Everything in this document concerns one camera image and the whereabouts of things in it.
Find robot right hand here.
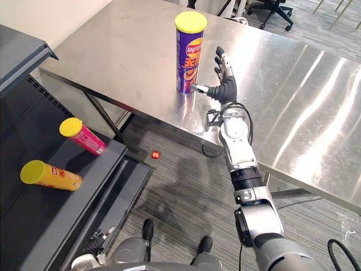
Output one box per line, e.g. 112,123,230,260
190,46,238,104

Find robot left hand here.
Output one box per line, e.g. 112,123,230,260
83,225,117,256

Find purple chips can yellow lid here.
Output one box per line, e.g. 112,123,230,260
174,11,208,95

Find dark grey metal shelf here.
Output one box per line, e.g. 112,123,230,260
0,24,156,271

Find orange chips can yellow lid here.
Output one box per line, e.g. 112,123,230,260
20,159,83,192

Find pink chips can yellow lid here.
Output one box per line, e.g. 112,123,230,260
59,117,108,156

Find robot left leg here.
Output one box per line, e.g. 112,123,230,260
111,236,152,269

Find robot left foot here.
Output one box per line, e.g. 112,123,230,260
142,218,155,241

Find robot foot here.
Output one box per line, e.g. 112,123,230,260
197,235,214,255
142,218,155,241

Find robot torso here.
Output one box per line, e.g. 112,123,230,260
103,261,200,271

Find black office chair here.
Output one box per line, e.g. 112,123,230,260
246,0,294,32

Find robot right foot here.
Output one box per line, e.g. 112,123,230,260
197,235,214,255

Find gold chair legs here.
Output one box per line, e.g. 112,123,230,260
312,0,361,31

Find steel table leg frame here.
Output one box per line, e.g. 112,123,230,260
83,92,127,143

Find thin black floor cable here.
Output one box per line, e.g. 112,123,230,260
275,197,324,210

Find thick black cable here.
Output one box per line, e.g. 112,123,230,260
327,239,361,271

